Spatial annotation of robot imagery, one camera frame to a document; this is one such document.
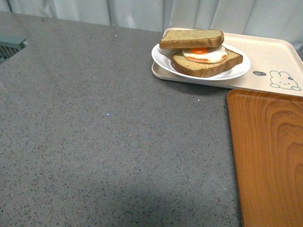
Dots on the teal sink drying rack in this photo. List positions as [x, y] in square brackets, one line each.
[10, 45]

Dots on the fried egg toy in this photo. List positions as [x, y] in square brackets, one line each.
[205, 54]

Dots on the orange wooden tray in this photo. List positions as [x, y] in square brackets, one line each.
[267, 141]

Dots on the white curtain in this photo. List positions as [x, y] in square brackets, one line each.
[280, 19]

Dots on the beige rabbit tray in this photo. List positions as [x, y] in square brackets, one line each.
[275, 66]

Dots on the bread slice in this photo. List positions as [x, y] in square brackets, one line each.
[182, 39]
[204, 70]

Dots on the white round plate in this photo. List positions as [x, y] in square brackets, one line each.
[163, 59]

